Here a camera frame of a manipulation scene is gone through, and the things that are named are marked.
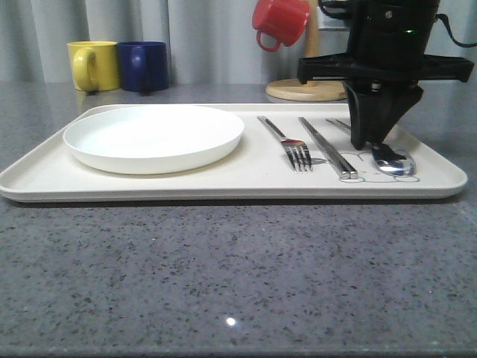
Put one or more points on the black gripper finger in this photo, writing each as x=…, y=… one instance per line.
x=391, y=105
x=358, y=97

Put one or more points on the silver metal spoon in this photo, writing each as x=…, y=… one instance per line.
x=387, y=161

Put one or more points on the silver chopstick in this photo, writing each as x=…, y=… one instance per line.
x=322, y=145
x=331, y=149

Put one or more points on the white round plate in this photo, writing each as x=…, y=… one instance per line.
x=154, y=139

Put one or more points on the wooden mug tree stand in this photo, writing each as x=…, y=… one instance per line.
x=292, y=89

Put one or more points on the beige rabbit serving tray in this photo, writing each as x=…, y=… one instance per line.
x=258, y=168

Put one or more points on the red ribbed mug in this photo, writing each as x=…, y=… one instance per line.
x=279, y=22

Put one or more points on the dark blue mug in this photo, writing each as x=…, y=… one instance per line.
x=143, y=66

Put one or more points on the yellow mug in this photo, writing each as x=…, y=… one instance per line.
x=94, y=65

